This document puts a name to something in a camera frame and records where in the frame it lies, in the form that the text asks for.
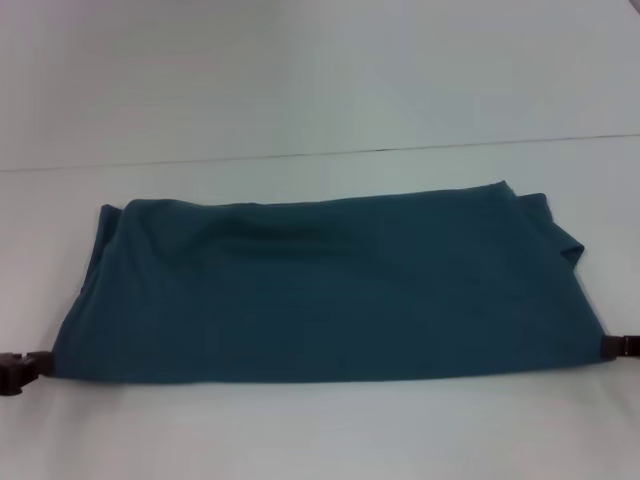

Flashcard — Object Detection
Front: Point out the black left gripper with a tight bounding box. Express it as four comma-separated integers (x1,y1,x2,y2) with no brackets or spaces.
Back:
0,351,54,399

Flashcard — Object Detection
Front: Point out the teal t-shirt with FREE! print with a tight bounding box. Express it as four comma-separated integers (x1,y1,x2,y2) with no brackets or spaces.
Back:
49,180,609,391

